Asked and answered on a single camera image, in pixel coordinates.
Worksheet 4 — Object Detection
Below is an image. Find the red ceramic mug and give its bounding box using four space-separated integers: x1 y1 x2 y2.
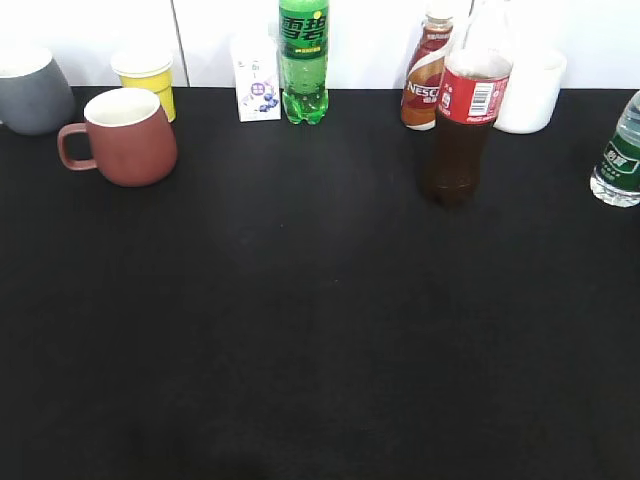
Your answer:
57 88 178 187

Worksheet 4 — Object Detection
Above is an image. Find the coca-cola bottle red label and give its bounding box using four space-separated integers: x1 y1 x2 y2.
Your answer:
421 48 512 207

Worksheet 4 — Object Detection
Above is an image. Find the green sprite bottle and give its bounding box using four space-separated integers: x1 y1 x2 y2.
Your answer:
279 0 330 125

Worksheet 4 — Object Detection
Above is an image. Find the yellow paper cup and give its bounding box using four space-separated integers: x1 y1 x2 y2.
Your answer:
111 46 176 122

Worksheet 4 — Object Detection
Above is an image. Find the brown nescafe bottle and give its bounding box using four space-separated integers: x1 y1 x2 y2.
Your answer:
401 1 454 131

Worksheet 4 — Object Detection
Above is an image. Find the white blueberry milk carton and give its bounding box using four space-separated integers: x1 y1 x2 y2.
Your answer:
230 35 281 123

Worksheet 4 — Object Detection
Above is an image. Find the white ceramic mug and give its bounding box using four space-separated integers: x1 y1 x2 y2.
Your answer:
494 47 567 134

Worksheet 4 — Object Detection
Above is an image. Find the green label water bottle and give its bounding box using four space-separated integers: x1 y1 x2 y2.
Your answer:
590 91 640 208

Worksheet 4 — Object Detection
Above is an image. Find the grey ceramic mug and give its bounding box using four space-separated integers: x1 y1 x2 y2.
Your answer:
1 45 75 136

